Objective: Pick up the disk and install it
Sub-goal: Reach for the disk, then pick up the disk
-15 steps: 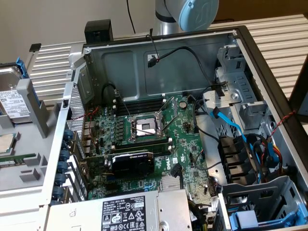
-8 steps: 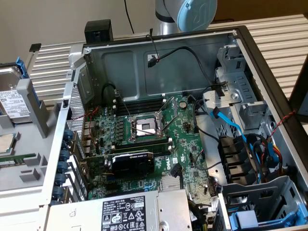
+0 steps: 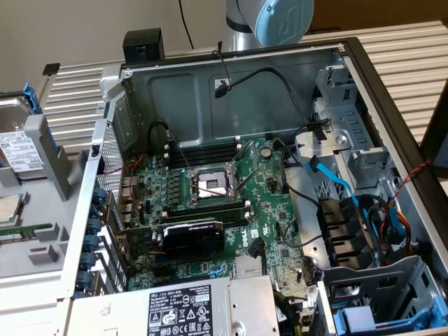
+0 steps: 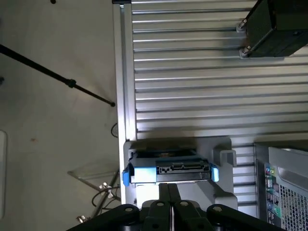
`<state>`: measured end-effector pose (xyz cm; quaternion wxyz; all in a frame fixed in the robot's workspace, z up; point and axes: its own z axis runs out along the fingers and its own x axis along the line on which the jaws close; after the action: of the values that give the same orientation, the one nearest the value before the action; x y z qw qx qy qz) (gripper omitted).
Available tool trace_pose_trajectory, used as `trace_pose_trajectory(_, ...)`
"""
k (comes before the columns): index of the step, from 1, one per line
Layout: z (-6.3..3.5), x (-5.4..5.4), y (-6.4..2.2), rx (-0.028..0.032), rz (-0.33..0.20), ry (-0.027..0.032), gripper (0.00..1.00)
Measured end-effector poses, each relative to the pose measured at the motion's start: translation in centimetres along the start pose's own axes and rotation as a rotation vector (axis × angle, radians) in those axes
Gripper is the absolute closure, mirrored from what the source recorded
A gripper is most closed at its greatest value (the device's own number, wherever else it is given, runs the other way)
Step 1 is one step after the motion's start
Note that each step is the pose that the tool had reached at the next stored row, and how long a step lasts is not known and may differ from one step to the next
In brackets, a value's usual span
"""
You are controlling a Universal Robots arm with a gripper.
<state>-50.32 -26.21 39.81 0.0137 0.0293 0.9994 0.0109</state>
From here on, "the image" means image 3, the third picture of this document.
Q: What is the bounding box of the thin red wire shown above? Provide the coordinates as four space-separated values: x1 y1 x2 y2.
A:
104 155 145 214

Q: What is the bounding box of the wire locking lever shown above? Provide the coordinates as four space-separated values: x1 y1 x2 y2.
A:
171 138 193 175
237 164 262 193

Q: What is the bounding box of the black graphics card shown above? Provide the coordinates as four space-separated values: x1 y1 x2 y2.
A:
117 220 227 260

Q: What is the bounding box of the grey parts rack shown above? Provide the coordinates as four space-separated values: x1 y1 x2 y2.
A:
0 113 94 291

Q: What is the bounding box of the green motherboard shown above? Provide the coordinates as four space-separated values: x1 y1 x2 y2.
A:
120 136 326 316

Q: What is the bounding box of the black box bracket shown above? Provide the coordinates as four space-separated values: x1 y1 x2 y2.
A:
122 29 165 64

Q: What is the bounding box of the short black loop wire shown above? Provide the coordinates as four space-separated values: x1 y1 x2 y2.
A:
148 120 174 141

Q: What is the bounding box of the silver CPU chip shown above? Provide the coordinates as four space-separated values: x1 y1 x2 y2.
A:
0 191 24 225

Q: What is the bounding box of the silver metal drive cage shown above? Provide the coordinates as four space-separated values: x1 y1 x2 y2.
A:
293 64 396 197

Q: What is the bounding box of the brown cardboard box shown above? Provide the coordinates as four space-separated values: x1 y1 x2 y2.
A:
309 0 448 34

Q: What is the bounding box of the black wire angled plug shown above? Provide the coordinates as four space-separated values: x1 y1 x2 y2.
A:
248 238 267 277

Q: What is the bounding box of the silver power supply unit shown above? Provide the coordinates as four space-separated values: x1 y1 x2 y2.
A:
69 274 281 336

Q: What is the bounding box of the black wire with black plug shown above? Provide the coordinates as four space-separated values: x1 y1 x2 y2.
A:
213 66 330 141

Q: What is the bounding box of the thin black cable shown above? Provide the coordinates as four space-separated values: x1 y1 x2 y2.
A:
178 0 195 50

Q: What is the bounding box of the hard disk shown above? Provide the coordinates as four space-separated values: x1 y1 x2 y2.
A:
0 82 53 181

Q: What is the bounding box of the metal socket cover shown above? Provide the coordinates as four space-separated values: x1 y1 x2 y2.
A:
229 139 262 172

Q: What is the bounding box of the black plastic air shroud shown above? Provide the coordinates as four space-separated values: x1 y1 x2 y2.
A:
316 197 375 270

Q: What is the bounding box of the open grey PC case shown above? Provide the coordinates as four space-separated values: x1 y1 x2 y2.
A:
57 36 448 336

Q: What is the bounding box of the yellow black wire bundle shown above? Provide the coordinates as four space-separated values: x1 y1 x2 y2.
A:
272 290 309 336

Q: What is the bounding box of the coloured power wire blue plug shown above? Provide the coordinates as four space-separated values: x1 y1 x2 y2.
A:
360 194 412 253

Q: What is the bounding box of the silver finned heatsink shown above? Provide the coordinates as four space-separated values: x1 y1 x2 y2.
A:
233 256 263 279

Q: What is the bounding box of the CPU socket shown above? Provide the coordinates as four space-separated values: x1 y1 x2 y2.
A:
185 164 242 207

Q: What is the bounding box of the dark brown box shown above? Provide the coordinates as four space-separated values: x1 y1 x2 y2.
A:
419 80 448 171

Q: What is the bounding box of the blue plastic disk carrier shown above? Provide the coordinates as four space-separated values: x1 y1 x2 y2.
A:
330 292 448 336

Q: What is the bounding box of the red black twisted wire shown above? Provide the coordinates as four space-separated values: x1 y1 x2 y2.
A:
388 159 432 207

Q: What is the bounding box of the blue data wire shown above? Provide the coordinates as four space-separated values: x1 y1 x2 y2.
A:
305 155 384 270

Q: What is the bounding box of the long black wire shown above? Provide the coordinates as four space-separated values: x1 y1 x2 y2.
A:
281 139 321 206

